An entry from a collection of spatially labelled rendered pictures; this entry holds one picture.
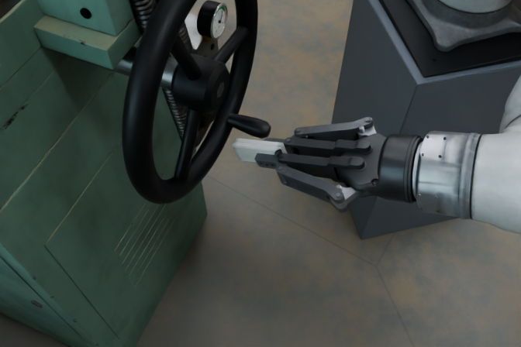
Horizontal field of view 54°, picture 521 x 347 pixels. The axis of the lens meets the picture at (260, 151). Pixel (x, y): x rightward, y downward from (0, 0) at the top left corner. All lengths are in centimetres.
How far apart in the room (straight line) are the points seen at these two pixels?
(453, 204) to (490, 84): 49
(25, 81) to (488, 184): 50
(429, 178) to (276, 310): 83
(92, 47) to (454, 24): 64
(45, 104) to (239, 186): 88
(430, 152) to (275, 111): 111
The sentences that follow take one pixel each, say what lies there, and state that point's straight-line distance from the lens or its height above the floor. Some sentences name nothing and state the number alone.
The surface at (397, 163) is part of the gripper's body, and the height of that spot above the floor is 80.
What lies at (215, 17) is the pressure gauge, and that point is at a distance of 88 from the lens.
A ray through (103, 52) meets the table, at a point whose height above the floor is 87.
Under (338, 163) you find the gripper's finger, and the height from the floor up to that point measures 76.
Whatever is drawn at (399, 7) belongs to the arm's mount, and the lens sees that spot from 104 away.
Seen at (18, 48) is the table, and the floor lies 86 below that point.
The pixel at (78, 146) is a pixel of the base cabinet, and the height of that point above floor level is 67.
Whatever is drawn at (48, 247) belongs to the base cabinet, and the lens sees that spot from 79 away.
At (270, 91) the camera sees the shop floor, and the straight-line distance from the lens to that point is 167.
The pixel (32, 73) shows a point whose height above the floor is 82.
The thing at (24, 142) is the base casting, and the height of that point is 76.
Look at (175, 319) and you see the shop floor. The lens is 132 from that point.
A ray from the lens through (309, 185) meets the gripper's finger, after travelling 59.
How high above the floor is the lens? 124
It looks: 55 degrees down
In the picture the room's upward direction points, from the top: straight up
